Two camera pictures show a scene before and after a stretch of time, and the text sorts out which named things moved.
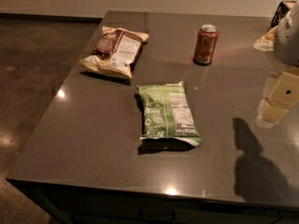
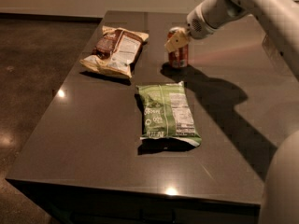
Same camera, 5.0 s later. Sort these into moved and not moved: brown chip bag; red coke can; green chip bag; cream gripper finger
Moved: cream gripper finger; red coke can
Not moved: green chip bag; brown chip bag
